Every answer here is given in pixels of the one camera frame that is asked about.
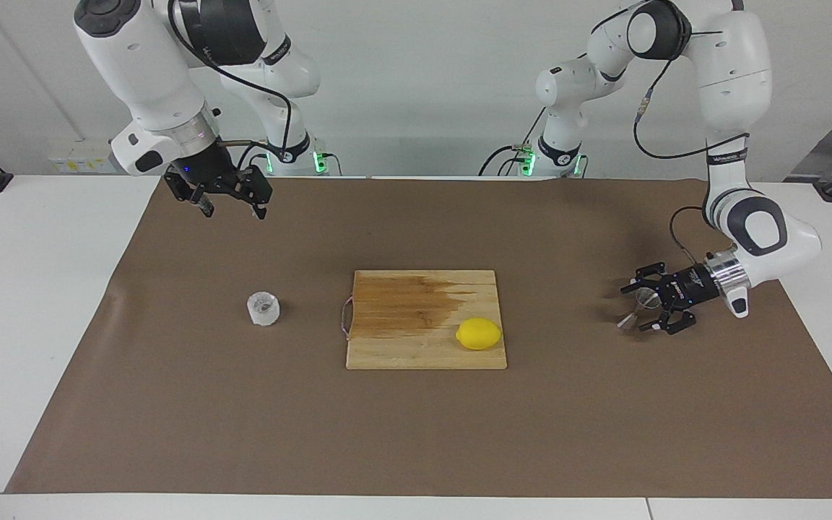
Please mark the yellow lemon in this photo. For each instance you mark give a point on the yellow lemon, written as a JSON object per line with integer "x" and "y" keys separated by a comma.
{"x": 479, "y": 334}

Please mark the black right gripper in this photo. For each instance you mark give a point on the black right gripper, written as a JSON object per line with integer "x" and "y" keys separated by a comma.
{"x": 206, "y": 166}

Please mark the brown table mat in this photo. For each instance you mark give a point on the brown table mat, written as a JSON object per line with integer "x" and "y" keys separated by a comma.
{"x": 243, "y": 419}

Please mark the white yellow wall socket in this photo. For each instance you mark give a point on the white yellow wall socket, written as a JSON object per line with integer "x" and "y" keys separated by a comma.
{"x": 80, "y": 157}

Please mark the steel double jigger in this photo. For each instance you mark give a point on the steel double jigger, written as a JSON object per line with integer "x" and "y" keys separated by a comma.
{"x": 627, "y": 322}

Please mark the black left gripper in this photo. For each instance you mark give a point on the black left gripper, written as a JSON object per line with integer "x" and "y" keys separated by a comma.
{"x": 689, "y": 287}

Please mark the wooden cutting board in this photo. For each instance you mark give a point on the wooden cutting board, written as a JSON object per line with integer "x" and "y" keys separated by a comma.
{"x": 401, "y": 347}

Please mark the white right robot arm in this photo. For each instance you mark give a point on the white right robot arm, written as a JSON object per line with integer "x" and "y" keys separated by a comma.
{"x": 141, "y": 65}

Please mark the clear faceted glass cup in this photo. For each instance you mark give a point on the clear faceted glass cup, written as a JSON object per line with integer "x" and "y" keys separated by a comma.
{"x": 263, "y": 309}

